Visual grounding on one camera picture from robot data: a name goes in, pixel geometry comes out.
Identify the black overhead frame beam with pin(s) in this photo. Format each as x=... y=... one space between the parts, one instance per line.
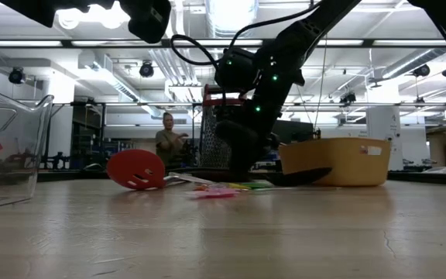
x=91 y=43

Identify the silver ceiling air duct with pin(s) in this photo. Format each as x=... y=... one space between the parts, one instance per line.
x=230 y=15

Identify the black ceiling spotlight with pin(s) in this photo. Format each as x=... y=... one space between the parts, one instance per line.
x=146 y=70
x=422 y=71
x=16 y=76
x=347 y=98

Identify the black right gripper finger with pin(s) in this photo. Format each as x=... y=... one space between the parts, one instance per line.
x=242 y=155

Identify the dark computer monitor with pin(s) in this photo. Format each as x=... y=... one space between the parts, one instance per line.
x=296 y=131

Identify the black frame crossbar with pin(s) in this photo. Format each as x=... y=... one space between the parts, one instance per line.
x=130 y=104

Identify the blue storage shelving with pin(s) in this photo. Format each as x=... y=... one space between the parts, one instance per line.
x=118 y=155

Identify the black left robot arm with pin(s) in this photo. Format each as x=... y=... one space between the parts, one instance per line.
x=145 y=19

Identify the clear plastic bin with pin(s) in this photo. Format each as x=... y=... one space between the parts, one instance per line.
x=6 y=182

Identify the yellow plastic bin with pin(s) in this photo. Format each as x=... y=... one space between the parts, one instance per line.
x=335 y=162

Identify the red slotted spatula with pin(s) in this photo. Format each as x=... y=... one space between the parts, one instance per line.
x=130 y=166

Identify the black nylon spatula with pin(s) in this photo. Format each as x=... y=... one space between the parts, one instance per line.
x=304 y=176

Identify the person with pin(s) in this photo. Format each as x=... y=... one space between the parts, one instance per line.
x=169 y=143

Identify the red metal box grater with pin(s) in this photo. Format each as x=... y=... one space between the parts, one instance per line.
x=211 y=143

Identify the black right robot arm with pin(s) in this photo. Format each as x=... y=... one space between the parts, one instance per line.
x=312 y=27

